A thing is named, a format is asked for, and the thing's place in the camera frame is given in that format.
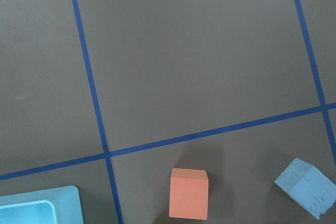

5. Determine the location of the light blue foam block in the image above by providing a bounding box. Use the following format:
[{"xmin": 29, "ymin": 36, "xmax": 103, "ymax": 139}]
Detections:
[{"xmin": 275, "ymin": 158, "xmax": 335, "ymax": 220}]

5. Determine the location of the orange foam block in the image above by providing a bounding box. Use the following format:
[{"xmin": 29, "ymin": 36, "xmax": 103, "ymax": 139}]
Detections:
[{"xmin": 169, "ymin": 168, "xmax": 209, "ymax": 220}]

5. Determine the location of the light blue plastic bin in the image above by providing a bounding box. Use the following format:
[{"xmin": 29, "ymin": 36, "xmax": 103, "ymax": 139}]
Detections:
[{"xmin": 1, "ymin": 186, "xmax": 83, "ymax": 223}]

